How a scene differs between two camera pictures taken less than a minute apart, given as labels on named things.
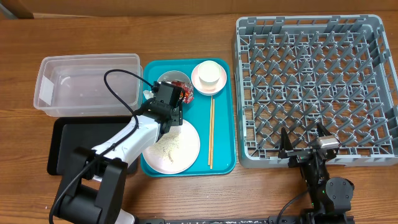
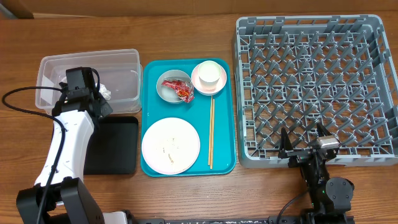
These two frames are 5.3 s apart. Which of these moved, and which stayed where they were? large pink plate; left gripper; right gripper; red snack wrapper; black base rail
Moved: left gripper
Stayed: red snack wrapper; black base rail; large pink plate; right gripper
